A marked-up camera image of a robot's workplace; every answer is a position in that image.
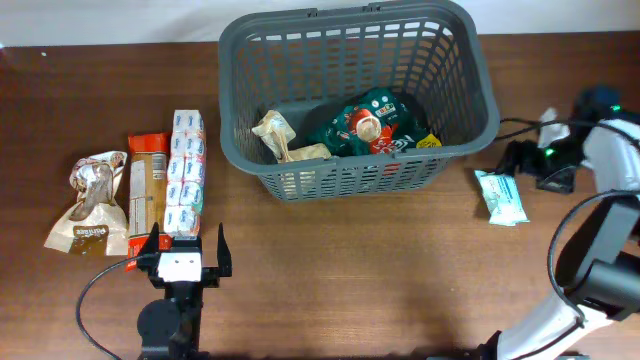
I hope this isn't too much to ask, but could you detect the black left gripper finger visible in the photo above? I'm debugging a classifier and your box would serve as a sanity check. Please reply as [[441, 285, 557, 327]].
[[217, 223, 232, 268], [141, 222, 160, 255]]

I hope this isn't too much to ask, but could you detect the light blue wipes pack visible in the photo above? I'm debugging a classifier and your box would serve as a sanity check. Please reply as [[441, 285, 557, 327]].
[[474, 170, 529, 226]]

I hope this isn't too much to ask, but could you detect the white tissue multipack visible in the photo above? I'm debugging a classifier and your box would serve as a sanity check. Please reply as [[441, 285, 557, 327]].
[[164, 110, 206, 237]]

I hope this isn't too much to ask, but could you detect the beige paper bag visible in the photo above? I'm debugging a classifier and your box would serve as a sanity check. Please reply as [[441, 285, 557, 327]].
[[250, 109, 333, 194]]

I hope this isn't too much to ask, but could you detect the green red snack bag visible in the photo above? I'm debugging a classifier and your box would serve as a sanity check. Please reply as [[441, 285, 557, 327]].
[[306, 88, 442, 157]]

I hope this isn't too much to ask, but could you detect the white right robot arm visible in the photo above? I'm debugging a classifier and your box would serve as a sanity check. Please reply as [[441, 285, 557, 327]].
[[471, 86, 639, 359]]

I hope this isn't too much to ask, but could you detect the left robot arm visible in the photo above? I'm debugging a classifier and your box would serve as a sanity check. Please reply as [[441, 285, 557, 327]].
[[136, 225, 233, 360]]

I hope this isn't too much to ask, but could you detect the brown white cookie bag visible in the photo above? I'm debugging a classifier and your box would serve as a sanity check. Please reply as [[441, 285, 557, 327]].
[[44, 151, 128, 256]]

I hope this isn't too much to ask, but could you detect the orange cracker package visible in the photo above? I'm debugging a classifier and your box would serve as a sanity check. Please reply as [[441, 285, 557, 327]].
[[128, 133, 171, 258]]

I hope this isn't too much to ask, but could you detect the grey plastic basket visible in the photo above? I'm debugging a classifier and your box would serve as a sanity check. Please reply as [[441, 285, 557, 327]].
[[218, 1, 500, 202]]

